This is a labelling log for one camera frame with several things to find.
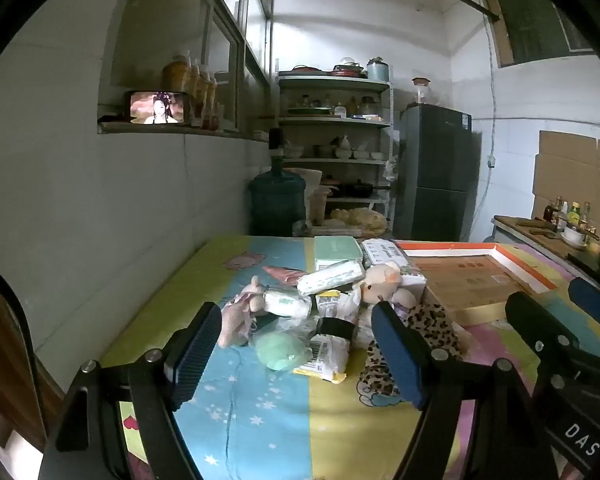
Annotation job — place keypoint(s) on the flat red pan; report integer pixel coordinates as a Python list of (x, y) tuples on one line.
[(305, 69)]

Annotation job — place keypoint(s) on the white barcode plastic bag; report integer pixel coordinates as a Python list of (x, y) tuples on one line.
[(325, 360)]

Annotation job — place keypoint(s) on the dark grey refrigerator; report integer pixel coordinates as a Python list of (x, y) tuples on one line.
[(435, 175)]

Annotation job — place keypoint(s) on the smartphone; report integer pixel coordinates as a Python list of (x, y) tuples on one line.
[(157, 107)]

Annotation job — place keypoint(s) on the white ceramic jug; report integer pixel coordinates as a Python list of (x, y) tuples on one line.
[(345, 142)]

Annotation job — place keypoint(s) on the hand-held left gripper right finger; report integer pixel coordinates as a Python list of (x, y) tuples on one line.
[(400, 360)]

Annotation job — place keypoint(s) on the dark sauce bottle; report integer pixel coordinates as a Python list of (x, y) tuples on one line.
[(550, 210)]

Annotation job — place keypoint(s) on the high wall window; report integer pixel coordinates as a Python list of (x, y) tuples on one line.
[(535, 20)]

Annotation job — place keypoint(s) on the green plush ball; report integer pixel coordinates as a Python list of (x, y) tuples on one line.
[(280, 352)]

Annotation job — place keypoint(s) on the leopard print cloth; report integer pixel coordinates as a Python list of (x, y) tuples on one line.
[(437, 322)]

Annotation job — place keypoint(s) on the kitchen cleaver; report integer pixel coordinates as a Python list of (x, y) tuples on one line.
[(537, 230)]

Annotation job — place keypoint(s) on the wall socket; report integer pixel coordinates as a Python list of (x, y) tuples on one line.
[(490, 161)]

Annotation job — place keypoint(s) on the white sack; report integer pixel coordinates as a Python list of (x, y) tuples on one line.
[(310, 180)]

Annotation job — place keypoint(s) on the cardboard box with orange rim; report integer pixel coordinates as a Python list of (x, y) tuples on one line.
[(460, 285)]

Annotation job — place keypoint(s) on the pink packet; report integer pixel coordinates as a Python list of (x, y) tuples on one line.
[(285, 275)]

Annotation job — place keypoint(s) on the black water pump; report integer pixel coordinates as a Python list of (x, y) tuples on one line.
[(276, 142)]

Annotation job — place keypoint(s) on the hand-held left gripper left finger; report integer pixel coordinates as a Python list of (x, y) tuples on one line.
[(195, 360)]

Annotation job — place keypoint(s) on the cartoon printed mat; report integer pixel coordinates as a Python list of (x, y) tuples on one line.
[(260, 420)]

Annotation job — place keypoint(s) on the metal framed window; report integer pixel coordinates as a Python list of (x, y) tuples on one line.
[(220, 35)]

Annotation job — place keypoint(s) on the black band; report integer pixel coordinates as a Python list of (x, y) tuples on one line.
[(335, 327)]

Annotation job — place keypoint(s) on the amber glass jar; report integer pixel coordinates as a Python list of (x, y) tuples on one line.
[(175, 75)]

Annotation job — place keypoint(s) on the blue water jug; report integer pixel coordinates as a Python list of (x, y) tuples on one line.
[(277, 200)]

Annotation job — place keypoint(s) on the pale blue canister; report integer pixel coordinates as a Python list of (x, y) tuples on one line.
[(377, 70)]

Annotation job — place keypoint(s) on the white ceramic bowl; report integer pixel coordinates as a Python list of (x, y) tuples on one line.
[(362, 153)]

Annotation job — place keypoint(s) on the green yellow bottle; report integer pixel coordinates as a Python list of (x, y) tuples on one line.
[(573, 212)]

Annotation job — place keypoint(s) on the cardboard wall sheet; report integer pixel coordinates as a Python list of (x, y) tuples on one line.
[(575, 170)]

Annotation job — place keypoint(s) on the red pot with lid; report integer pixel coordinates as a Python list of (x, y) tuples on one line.
[(347, 67)]

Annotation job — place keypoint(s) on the white printed packet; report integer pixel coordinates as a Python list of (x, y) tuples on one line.
[(382, 252)]

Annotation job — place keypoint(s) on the kitchen counter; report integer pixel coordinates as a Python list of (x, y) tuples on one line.
[(520, 227)]

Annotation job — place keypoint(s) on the pink plush toy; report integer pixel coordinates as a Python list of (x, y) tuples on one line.
[(240, 315)]

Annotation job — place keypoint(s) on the white shelf rack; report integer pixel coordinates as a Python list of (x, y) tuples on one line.
[(386, 125)]

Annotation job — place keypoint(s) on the large white tissue pack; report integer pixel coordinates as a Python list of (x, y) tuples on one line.
[(330, 275)]

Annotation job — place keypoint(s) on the brown wooden panel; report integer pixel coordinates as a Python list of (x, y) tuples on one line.
[(5, 350)]

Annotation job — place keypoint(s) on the black gas stove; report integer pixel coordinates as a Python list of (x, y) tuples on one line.
[(592, 262)]

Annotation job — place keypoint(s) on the small white tissue pack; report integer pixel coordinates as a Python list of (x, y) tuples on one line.
[(287, 305)]

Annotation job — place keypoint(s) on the clear glass jar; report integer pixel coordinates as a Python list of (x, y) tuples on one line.
[(420, 91)]

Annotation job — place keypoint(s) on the mint green box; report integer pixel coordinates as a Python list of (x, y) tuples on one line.
[(337, 252)]

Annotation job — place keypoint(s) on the black wok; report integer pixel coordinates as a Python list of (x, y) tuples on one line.
[(355, 189)]

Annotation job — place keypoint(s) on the pale yellow bundle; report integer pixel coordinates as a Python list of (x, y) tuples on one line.
[(357, 220)]

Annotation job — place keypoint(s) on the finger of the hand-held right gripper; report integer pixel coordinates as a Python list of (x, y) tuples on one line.
[(535, 320), (595, 302)]

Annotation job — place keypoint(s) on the beige teddy bear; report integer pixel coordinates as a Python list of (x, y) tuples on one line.
[(382, 280)]

